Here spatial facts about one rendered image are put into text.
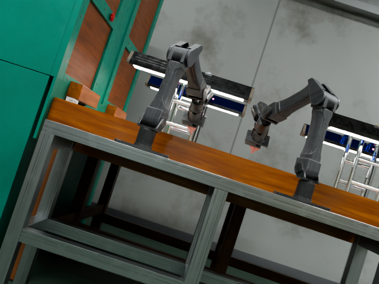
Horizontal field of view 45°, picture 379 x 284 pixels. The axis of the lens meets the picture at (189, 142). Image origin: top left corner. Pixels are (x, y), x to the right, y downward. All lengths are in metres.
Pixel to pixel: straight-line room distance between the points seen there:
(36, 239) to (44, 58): 0.78
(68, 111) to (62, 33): 0.32
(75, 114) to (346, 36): 2.82
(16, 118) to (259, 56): 2.50
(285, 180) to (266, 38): 2.35
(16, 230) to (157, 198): 2.43
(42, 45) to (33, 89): 0.18
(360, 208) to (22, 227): 1.24
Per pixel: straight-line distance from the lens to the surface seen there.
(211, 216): 1.46
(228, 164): 1.83
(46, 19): 2.02
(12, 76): 2.01
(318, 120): 1.72
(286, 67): 4.03
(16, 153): 1.97
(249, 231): 3.93
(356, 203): 1.91
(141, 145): 1.62
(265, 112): 1.89
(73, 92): 2.08
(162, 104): 1.66
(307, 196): 1.67
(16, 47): 2.03
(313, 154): 1.69
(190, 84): 1.90
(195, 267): 1.48
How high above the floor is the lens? 0.68
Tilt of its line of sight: 3 degrees up
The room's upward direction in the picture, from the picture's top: 18 degrees clockwise
